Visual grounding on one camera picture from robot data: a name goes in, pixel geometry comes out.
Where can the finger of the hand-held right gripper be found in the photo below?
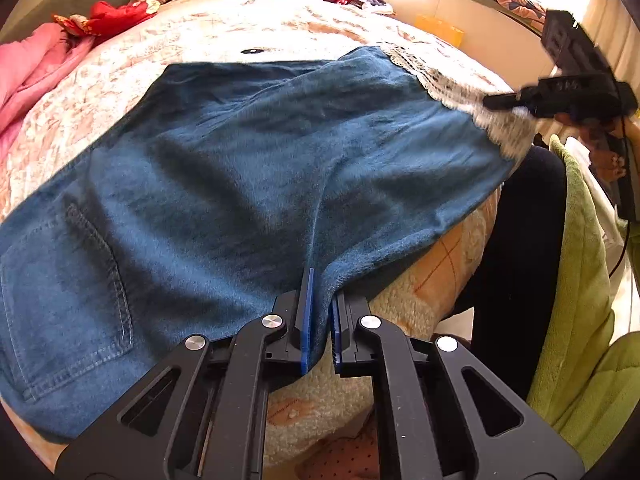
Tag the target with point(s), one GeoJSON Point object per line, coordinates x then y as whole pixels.
{"type": "Point", "coordinates": [500, 101]}

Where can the pink quilt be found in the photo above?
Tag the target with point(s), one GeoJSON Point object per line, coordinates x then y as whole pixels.
{"type": "Point", "coordinates": [30, 65]}

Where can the blue denim pants lace trim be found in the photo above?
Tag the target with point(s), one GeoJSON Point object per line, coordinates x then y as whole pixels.
{"type": "Point", "coordinates": [250, 160]}

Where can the person's right hand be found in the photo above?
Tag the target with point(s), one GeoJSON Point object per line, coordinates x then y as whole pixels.
{"type": "Point", "coordinates": [602, 162]}

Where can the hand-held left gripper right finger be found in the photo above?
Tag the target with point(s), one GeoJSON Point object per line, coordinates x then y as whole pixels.
{"type": "Point", "coordinates": [336, 335]}

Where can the person's black-clad leg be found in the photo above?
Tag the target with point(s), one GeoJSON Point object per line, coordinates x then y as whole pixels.
{"type": "Point", "coordinates": [510, 260]}

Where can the person's green fleece jacket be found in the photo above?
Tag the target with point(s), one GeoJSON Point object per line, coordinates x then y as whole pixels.
{"type": "Point", "coordinates": [580, 360]}

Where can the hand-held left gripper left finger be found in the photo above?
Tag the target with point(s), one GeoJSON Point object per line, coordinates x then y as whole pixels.
{"type": "Point", "coordinates": [306, 320]}

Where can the red floral cloth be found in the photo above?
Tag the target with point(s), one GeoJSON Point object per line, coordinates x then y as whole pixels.
{"type": "Point", "coordinates": [110, 17]}

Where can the orange box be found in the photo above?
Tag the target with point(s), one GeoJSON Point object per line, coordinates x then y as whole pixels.
{"type": "Point", "coordinates": [440, 30]}

